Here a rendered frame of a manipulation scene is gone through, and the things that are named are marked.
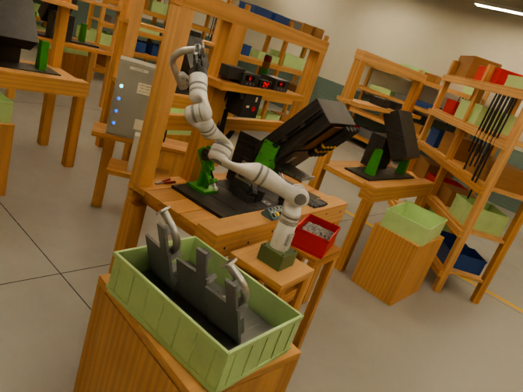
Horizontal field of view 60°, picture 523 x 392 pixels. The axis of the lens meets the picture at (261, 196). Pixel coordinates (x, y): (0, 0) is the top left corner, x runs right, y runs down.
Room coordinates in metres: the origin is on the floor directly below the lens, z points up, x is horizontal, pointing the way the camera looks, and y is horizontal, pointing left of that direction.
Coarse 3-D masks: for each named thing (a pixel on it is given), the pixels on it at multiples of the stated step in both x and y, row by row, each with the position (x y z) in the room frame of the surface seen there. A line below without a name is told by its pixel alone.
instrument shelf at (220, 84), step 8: (208, 80) 2.58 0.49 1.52; (216, 80) 2.56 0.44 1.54; (224, 80) 2.67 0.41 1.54; (216, 88) 2.55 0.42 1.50; (224, 88) 2.56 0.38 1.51; (232, 88) 2.61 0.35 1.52; (240, 88) 2.68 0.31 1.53; (248, 88) 2.74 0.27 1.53; (256, 88) 2.82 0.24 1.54; (272, 96) 2.97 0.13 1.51; (280, 96) 3.04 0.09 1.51; (288, 96) 3.12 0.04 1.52; (296, 96) 3.20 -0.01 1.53
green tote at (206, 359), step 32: (128, 256) 1.53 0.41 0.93; (192, 256) 1.80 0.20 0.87; (128, 288) 1.41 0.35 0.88; (224, 288) 1.68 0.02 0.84; (256, 288) 1.59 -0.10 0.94; (160, 320) 1.31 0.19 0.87; (192, 320) 1.23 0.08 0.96; (288, 320) 1.41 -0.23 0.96; (192, 352) 1.21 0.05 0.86; (224, 352) 1.14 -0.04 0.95; (256, 352) 1.28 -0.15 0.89; (224, 384) 1.17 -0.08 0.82
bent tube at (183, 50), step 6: (180, 48) 1.92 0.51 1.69; (186, 48) 1.92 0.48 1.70; (192, 48) 1.92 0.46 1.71; (204, 48) 1.93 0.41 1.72; (174, 54) 1.93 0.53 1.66; (180, 54) 1.93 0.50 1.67; (204, 54) 1.94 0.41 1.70; (174, 60) 1.94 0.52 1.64; (174, 66) 1.97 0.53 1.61; (174, 72) 2.00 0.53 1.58; (180, 84) 2.05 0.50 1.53
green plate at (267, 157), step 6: (264, 144) 2.76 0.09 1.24; (270, 144) 2.74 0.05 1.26; (276, 144) 2.72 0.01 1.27; (264, 150) 2.74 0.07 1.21; (270, 150) 2.72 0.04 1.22; (276, 150) 2.70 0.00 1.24; (258, 156) 2.74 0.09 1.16; (264, 156) 2.72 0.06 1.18; (270, 156) 2.70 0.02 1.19; (258, 162) 2.72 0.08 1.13; (264, 162) 2.71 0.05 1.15; (270, 162) 2.69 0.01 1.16; (270, 168) 2.72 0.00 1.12
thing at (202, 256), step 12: (204, 252) 1.34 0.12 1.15; (180, 264) 1.44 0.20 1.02; (204, 264) 1.36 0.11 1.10; (180, 276) 1.46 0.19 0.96; (192, 276) 1.41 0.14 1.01; (204, 276) 1.37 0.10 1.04; (180, 288) 1.48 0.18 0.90; (192, 288) 1.43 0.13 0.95; (204, 288) 1.39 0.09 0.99; (192, 300) 1.45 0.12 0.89; (204, 300) 1.41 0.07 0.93; (204, 312) 1.43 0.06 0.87
